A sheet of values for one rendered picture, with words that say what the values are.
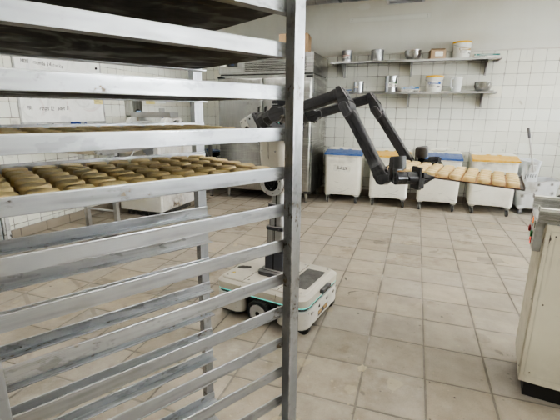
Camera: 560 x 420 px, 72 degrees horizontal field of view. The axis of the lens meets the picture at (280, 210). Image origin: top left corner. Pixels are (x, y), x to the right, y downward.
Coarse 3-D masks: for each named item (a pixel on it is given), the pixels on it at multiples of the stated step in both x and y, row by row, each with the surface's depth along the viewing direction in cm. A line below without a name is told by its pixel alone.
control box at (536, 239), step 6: (534, 210) 182; (534, 216) 175; (540, 222) 165; (534, 228) 169; (540, 228) 165; (528, 234) 187; (534, 234) 167; (540, 234) 166; (534, 240) 167; (540, 240) 166; (534, 246) 168; (540, 246) 167
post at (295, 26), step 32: (288, 0) 81; (288, 32) 82; (288, 64) 84; (288, 96) 85; (288, 128) 87; (288, 160) 88; (288, 192) 90; (288, 224) 92; (288, 256) 94; (288, 288) 96; (288, 320) 98; (288, 352) 100; (288, 384) 102; (288, 416) 105
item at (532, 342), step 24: (552, 240) 160; (552, 264) 162; (528, 288) 184; (552, 288) 163; (528, 312) 173; (552, 312) 165; (528, 336) 172; (552, 336) 167; (528, 360) 174; (552, 360) 169; (528, 384) 179; (552, 384) 172
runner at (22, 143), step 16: (224, 128) 78; (240, 128) 80; (256, 128) 83; (272, 128) 86; (0, 144) 54; (16, 144) 56; (32, 144) 57; (48, 144) 58; (64, 144) 60; (80, 144) 61; (96, 144) 62; (112, 144) 64; (128, 144) 66; (144, 144) 68; (160, 144) 69; (176, 144) 71; (192, 144) 74; (208, 144) 76
